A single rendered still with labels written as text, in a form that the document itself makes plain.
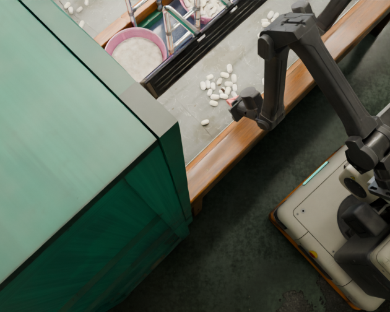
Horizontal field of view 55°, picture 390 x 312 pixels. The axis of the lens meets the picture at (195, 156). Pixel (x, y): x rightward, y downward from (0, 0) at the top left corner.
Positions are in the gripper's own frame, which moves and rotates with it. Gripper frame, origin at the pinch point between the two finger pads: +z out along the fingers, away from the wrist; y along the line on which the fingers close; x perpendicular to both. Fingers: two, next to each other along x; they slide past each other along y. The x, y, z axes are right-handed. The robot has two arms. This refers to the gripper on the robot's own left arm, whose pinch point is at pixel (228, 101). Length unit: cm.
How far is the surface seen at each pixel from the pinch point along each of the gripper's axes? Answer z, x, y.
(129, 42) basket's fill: 45, -27, 7
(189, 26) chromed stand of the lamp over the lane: -5.2, -35.9, 1.7
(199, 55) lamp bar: -7.4, -27.1, 4.4
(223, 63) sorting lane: 16.5, -4.5, -14.2
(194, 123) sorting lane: 8.8, 2.5, 13.8
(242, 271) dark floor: 11, 99, 37
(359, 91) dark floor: 27, 83, -95
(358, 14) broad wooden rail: -5, 10, -71
